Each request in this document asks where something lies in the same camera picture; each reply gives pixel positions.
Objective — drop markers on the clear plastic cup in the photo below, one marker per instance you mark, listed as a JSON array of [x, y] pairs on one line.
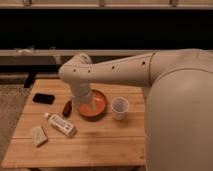
[[120, 107]]

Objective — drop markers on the grey metal rail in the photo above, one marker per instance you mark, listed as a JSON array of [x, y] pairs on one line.
[[53, 56]]

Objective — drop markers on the dark red small object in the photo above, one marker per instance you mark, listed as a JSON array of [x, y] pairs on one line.
[[67, 110]]

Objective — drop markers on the orange bowl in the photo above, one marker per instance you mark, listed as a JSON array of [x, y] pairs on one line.
[[95, 106]]

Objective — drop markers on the white plastic bottle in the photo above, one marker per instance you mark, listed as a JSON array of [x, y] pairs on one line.
[[60, 124]]

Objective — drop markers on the black rectangular eraser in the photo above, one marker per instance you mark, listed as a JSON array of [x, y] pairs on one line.
[[43, 98]]

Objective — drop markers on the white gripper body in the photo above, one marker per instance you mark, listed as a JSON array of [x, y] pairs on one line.
[[81, 94]]

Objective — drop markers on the beige sponge block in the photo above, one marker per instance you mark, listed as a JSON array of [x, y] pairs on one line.
[[38, 135]]

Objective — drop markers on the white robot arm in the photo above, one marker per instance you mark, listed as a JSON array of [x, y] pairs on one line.
[[178, 117]]

